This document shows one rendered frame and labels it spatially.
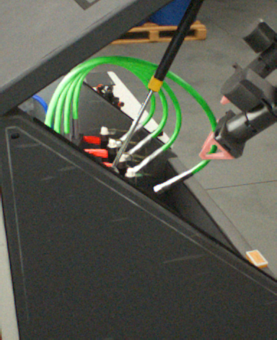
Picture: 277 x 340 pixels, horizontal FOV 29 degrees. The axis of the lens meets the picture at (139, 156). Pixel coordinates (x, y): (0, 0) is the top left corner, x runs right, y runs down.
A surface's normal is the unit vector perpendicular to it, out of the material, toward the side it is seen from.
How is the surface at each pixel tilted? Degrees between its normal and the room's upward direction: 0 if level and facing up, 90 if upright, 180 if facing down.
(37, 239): 90
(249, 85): 107
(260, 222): 0
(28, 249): 90
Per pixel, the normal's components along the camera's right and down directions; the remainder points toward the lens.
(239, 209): 0.01, -0.88
